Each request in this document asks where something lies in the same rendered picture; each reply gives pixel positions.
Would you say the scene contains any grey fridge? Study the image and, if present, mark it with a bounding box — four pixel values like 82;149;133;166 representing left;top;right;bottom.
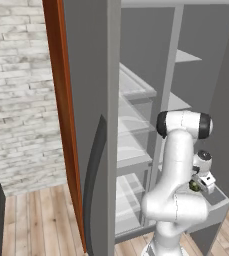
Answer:
119;0;229;244

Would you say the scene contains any grey fridge door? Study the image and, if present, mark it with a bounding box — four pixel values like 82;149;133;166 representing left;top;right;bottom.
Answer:
62;0;122;256
189;0;229;256

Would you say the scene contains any grey freezer drawer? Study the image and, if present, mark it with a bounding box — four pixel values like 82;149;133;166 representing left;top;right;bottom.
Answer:
185;185;229;235

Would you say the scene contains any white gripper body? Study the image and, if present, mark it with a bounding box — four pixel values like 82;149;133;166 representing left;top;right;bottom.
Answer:
197;172;217;196

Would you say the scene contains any dark curved door handle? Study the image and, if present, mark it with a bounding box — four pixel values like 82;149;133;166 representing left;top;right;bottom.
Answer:
82;114;108;256

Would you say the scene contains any green broccoli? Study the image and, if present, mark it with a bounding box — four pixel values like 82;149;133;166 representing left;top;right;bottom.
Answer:
189;179;202;193

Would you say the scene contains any grey fridge shelf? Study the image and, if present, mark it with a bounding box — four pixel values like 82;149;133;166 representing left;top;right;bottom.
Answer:
175;49;203;64
167;92;192;113

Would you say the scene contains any clear door bin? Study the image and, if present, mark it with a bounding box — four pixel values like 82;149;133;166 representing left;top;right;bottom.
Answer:
116;132;153;170
114;172;148;236
118;62;158;102
117;96;156;135

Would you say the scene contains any brown wooden side panel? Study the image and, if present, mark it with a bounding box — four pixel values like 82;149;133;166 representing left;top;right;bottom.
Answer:
41;0;88;254

